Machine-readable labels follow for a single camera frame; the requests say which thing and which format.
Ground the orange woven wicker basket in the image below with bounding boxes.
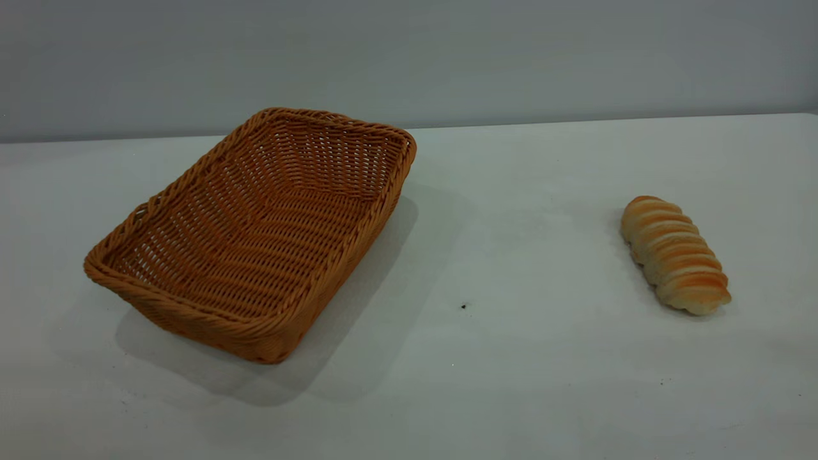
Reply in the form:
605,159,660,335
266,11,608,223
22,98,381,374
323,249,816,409
83,107,418,365

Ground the ridged long bread loaf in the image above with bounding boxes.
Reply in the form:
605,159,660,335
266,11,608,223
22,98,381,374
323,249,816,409
619,195,733,317

